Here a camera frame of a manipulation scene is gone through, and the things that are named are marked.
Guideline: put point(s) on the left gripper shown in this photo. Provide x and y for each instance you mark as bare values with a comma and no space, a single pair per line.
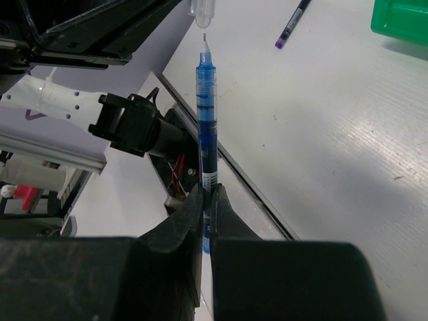
89,34

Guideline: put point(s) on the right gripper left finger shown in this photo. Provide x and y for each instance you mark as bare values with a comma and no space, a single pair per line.
156,276

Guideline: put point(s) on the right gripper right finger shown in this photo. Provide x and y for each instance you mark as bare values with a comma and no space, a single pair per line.
257,279

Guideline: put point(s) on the clear pen cap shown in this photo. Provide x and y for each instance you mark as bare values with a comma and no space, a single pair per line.
203,11

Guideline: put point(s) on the blue pen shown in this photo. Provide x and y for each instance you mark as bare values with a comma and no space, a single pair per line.
206,95

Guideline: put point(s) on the purple pen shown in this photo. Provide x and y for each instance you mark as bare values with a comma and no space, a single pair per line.
292,23

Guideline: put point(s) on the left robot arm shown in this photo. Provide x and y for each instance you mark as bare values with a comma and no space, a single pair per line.
133,124

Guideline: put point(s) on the green four-compartment tray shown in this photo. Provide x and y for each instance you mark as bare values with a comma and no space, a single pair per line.
404,23

